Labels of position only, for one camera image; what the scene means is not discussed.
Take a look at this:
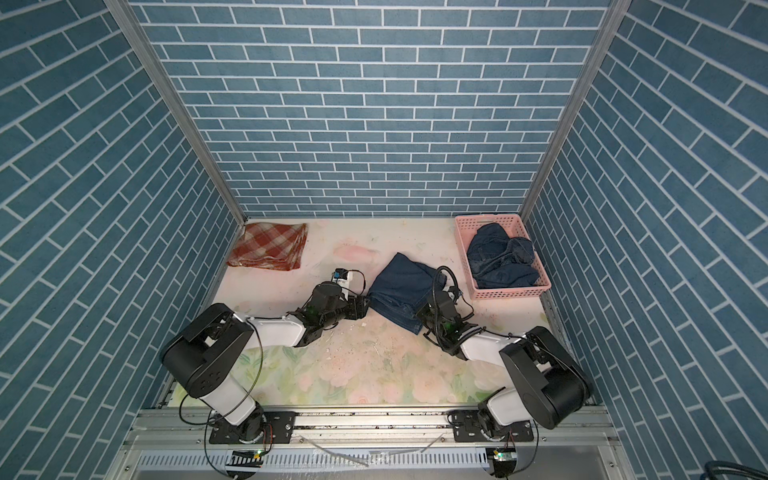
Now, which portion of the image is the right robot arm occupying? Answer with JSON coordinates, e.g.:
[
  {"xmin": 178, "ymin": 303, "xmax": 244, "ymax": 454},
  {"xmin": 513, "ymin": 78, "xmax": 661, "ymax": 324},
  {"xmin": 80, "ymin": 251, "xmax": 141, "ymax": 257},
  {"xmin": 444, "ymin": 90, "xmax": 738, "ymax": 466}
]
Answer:
[{"xmin": 418, "ymin": 288, "xmax": 592, "ymax": 439}]

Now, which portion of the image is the left green circuit board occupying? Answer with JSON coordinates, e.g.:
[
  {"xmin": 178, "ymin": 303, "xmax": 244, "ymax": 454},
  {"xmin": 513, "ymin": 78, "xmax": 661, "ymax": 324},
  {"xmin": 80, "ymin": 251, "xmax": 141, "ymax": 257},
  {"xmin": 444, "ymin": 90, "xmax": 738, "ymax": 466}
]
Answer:
[{"xmin": 225, "ymin": 450, "xmax": 265, "ymax": 473}]

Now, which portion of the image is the dark navy denim skirt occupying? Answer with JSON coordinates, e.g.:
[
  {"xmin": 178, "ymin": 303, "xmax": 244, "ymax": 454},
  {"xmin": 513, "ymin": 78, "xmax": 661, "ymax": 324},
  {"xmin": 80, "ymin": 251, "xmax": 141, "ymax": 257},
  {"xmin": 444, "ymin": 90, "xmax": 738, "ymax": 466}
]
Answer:
[{"xmin": 467, "ymin": 223, "xmax": 540, "ymax": 289}]

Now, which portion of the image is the red plaid skirt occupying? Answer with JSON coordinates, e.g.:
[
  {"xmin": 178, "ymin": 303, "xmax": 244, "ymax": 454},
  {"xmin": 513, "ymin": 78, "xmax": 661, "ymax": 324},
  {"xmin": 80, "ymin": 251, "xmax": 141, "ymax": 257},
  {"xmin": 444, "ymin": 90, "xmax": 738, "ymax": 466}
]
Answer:
[{"xmin": 227, "ymin": 222, "xmax": 309, "ymax": 271}]

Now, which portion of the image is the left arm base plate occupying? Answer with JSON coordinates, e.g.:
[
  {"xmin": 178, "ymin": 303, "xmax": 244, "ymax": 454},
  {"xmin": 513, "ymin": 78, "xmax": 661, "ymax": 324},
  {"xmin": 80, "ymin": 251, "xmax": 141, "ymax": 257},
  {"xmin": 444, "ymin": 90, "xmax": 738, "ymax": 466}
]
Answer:
[{"xmin": 208, "ymin": 411, "xmax": 297, "ymax": 447}]

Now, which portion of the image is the green circuit board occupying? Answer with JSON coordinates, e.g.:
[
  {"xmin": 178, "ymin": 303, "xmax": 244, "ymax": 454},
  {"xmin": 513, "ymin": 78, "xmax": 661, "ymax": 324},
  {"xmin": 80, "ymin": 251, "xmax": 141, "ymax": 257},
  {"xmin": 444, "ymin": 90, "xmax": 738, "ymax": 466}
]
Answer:
[
  {"xmin": 485, "ymin": 447, "xmax": 518, "ymax": 478},
  {"xmin": 225, "ymin": 450, "xmax": 265, "ymax": 473}
]

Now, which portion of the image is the blue denim skirt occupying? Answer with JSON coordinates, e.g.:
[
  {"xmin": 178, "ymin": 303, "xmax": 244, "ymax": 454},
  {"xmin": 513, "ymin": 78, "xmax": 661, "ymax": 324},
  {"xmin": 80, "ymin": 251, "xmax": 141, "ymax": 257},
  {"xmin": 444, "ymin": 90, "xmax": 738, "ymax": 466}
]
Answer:
[{"xmin": 368, "ymin": 252, "xmax": 437, "ymax": 334}]

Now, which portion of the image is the right green circuit board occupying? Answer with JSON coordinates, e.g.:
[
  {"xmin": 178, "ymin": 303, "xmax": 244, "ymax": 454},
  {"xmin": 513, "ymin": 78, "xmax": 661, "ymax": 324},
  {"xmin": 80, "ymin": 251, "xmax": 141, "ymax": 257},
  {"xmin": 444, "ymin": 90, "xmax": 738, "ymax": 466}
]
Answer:
[{"xmin": 485, "ymin": 447, "xmax": 518, "ymax": 478}]

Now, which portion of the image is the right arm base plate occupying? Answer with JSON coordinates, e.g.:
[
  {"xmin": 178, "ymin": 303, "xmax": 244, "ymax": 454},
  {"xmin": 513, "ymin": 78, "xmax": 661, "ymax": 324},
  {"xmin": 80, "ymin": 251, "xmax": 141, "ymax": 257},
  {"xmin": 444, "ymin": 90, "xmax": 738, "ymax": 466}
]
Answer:
[{"xmin": 446, "ymin": 409, "xmax": 534, "ymax": 444}]

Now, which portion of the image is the pink plastic basket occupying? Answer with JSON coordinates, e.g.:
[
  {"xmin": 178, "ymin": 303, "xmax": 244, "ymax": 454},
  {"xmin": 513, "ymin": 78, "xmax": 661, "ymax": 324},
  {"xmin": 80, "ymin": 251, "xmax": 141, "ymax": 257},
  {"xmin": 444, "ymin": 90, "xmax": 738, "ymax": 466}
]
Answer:
[{"xmin": 454, "ymin": 214, "xmax": 552, "ymax": 299}]

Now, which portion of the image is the aluminium mounting rail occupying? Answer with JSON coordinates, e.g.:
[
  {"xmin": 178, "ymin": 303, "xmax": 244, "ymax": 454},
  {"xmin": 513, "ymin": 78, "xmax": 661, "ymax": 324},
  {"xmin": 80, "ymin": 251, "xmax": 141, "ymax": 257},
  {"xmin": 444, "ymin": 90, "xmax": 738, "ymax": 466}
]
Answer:
[{"xmin": 123, "ymin": 405, "xmax": 620, "ymax": 450}]

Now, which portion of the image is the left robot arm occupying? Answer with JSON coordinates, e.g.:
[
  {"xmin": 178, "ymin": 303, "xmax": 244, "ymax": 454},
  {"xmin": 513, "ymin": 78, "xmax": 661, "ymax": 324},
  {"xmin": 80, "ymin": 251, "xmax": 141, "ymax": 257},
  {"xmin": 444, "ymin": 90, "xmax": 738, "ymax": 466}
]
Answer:
[{"xmin": 160, "ymin": 285, "xmax": 370, "ymax": 443}]

